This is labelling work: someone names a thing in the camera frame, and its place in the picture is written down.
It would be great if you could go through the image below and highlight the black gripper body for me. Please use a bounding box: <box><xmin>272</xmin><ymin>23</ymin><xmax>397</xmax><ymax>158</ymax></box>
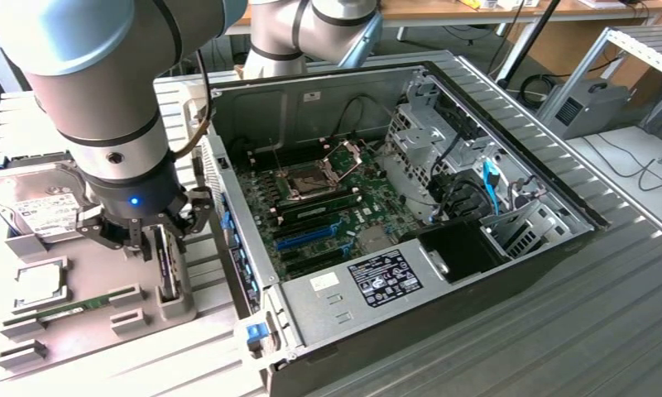
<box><xmin>81</xmin><ymin>151</ymin><xmax>192</xmax><ymax>227</ymax></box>

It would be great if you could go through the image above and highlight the graphics card with black shroud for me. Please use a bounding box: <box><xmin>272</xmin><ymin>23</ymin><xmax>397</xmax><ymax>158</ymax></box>
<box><xmin>152</xmin><ymin>222</ymin><xmax>182</xmax><ymax>304</ymax></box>

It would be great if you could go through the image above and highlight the grey parts rack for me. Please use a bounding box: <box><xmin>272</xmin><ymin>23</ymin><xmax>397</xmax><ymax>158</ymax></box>
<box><xmin>0</xmin><ymin>225</ymin><xmax>200</xmax><ymax>382</ymax></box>

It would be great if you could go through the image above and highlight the silver hard disk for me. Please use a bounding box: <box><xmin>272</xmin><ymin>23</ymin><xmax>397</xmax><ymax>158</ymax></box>
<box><xmin>0</xmin><ymin>162</ymin><xmax>101</xmax><ymax>244</ymax></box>

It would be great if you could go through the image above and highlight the thin metal locking lever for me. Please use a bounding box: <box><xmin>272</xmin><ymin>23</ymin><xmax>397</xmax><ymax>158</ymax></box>
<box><xmin>271</xmin><ymin>145</ymin><xmax>288</xmax><ymax>179</ymax></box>

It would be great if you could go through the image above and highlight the black expansion slot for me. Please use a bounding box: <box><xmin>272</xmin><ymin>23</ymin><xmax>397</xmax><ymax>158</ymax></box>
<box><xmin>279</xmin><ymin>242</ymin><xmax>342</xmax><ymax>265</ymax></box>
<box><xmin>271</xmin><ymin>213</ymin><xmax>334</xmax><ymax>239</ymax></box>
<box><xmin>283</xmin><ymin>251</ymin><xmax>347</xmax><ymax>279</ymax></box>

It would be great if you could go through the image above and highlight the blue expansion slot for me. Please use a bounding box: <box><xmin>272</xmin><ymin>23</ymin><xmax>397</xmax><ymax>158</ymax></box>
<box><xmin>275</xmin><ymin>225</ymin><xmax>337</xmax><ymax>251</ymax></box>

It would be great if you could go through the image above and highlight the green RAM stick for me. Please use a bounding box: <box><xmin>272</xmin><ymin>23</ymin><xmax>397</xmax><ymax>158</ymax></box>
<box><xmin>3</xmin><ymin>287</ymin><xmax>132</xmax><ymax>327</ymax></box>
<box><xmin>278</xmin><ymin>193</ymin><xmax>361</xmax><ymax>220</ymax></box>

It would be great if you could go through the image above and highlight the CPU socket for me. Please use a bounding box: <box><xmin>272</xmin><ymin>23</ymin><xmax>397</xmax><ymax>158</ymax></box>
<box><xmin>278</xmin><ymin>163</ymin><xmax>338</xmax><ymax>200</ymax></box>

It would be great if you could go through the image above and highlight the silver CPU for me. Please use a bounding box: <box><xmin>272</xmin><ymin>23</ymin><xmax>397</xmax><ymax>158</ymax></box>
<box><xmin>16</xmin><ymin>265</ymin><xmax>67</xmax><ymax>305</ymax></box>

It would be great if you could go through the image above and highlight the open PC case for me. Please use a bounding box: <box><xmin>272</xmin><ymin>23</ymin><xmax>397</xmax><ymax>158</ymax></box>
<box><xmin>176</xmin><ymin>49</ymin><xmax>613</xmax><ymax>397</ymax></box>

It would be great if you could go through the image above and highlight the metal socket cover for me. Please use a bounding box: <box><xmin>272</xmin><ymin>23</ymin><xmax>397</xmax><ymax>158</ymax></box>
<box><xmin>322</xmin><ymin>139</ymin><xmax>366</xmax><ymax>184</ymax></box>

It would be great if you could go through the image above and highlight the blue case latch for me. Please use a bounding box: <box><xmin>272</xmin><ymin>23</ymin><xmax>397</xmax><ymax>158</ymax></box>
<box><xmin>244</xmin><ymin>321</ymin><xmax>270</xmax><ymax>345</ymax></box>

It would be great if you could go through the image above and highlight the green motherboard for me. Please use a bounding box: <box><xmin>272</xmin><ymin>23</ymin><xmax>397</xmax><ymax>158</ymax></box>
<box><xmin>234</xmin><ymin>138</ymin><xmax>441</xmax><ymax>282</ymax></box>

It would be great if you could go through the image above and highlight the silver chipset heatsink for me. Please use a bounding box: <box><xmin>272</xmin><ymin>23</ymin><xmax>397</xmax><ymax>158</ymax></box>
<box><xmin>358</xmin><ymin>228</ymin><xmax>394</xmax><ymax>254</ymax></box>

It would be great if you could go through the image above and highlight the silver power supply unit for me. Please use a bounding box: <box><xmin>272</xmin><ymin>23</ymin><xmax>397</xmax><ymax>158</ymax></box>
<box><xmin>278</xmin><ymin>243</ymin><xmax>455</xmax><ymax>349</ymax></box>

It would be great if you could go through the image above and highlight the silver metal drive cage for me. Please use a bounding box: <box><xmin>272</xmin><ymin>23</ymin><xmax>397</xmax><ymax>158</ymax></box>
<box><xmin>383</xmin><ymin>68</ymin><xmax>513</xmax><ymax>222</ymax></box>

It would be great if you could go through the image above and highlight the wooden desk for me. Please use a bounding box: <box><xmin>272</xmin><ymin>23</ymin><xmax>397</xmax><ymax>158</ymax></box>
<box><xmin>383</xmin><ymin>0</ymin><xmax>662</xmax><ymax>42</ymax></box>
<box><xmin>0</xmin><ymin>0</ymin><xmax>254</xmax><ymax>94</ymax></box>

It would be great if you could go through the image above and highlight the silver disk bay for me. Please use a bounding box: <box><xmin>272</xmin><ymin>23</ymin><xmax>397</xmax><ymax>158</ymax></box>
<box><xmin>477</xmin><ymin>194</ymin><xmax>597</xmax><ymax>261</ymax></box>

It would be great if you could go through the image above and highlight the white box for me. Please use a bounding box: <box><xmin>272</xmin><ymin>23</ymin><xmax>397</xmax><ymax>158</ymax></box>
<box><xmin>481</xmin><ymin>0</ymin><xmax>532</xmax><ymax>12</ymax></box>

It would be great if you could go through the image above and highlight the grey computer tower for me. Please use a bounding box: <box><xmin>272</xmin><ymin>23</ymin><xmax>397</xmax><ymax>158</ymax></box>
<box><xmin>538</xmin><ymin>75</ymin><xmax>634</xmax><ymax>141</ymax></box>

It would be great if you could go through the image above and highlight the black tripod pole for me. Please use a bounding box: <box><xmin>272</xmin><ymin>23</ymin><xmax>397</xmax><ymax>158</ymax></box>
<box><xmin>494</xmin><ymin>0</ymin><xmax>565</xmax><ymax>90</ymax></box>

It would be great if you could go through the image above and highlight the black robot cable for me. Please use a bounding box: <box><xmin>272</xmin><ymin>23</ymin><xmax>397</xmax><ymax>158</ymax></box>
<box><xmin>170</xmin><ymin>48</ymin><xmax>215</xmax><ymax>163</ymax></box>

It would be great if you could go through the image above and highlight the black looped wire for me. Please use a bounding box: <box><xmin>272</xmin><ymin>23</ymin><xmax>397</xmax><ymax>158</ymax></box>
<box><xmin>333</xmin><ymin>93</ymin><xmax>391</xmax><ymax>138</ymax></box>

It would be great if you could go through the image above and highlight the black wire bundle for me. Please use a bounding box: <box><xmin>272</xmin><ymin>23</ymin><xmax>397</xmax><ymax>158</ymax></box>
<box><xmin>425</xmin><ymin>170</ymin><xmax>490</xmax><ymax>220</ymax></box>

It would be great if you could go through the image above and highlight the blue SATA wire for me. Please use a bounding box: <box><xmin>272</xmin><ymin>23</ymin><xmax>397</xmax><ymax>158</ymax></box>
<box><xmin>481</xmin><ymin>158</ymin><xmax>503</xmax><ymax>218</ymax></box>

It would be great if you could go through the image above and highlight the coiled black cable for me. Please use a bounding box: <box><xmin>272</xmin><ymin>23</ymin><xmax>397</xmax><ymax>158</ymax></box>
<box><xmin>517</xmin><ymin>73</ymin><xmax>557</xmax><ymax>105</ymax></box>

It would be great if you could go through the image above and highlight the thin black cable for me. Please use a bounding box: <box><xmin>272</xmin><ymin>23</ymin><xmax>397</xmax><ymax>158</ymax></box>
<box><xmin>582</xmin><ymin>132</ymin><xmax>662</xmax><ymax>194</ymax></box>

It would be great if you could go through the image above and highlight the aluminium frame shelf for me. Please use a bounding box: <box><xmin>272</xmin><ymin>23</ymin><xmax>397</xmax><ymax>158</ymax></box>
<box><xmin>533</xmin><ymin>24</ymin><xmax>662</xmax><ymax>140</ymax></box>

